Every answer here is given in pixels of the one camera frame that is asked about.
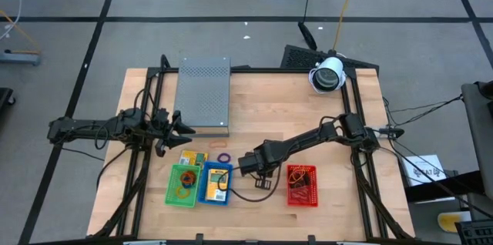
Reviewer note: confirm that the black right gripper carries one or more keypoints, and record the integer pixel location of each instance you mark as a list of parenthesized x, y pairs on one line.
[(267, 160)]

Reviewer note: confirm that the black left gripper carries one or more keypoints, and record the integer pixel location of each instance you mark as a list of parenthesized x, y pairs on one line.
[(161, 131)]

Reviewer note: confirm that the orange rubber band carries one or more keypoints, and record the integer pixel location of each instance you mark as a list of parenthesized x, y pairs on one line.
[(210, 144), (290, 177)]

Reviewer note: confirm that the orange coil wristband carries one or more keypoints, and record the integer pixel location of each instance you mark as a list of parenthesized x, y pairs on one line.
[(181, 177)]

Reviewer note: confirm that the blue coil wristband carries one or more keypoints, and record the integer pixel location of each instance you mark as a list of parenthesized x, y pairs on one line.
[(188, 185)]

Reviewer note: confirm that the yellow coil wristband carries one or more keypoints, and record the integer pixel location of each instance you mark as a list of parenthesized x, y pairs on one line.
[(176, 192)]

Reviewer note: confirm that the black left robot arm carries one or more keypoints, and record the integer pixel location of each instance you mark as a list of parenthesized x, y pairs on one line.
[(77, 125)]

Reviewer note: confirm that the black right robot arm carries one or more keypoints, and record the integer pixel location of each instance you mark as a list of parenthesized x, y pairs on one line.
[(308, 137)]

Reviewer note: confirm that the dark rubber band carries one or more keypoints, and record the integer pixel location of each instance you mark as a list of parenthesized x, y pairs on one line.
[(302, 182)]

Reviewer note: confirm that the green plastic basket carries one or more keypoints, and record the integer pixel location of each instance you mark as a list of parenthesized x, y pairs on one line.
[(171, 175)]

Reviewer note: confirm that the red plastic basket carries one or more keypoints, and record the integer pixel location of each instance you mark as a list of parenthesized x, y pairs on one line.
[(312, 172)]

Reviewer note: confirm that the grey perforated metal shelf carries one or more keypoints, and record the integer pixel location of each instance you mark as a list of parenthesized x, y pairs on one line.
[(204, 91)]

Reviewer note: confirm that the blue plastic basket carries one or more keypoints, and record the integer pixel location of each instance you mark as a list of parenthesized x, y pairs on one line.
[(201, 183)]

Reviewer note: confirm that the black perforated computer case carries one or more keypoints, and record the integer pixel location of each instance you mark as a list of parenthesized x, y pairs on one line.
[(296, 58)]

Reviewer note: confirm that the white printed box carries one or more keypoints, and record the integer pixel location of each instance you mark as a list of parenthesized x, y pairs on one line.
[(423, 170)]

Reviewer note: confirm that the black floor object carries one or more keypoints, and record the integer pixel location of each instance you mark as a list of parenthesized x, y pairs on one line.
[(5, 96)]

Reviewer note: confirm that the black bench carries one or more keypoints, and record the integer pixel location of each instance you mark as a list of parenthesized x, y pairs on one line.
[(443, 193)]

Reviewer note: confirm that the yellow white object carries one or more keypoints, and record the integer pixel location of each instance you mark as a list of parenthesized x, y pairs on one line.
[(450, 222)]

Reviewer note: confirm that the grey chair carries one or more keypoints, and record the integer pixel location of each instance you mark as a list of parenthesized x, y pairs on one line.
[(477, 129)]

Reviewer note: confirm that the black plastic crate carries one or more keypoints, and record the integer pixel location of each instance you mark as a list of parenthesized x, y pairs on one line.
[(475, 233)]

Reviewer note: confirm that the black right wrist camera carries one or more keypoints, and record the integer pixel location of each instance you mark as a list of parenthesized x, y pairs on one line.
[(247, 165)]

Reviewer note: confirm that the black aluminium table frame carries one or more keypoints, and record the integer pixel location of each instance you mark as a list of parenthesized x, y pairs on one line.
[(269, 70)]

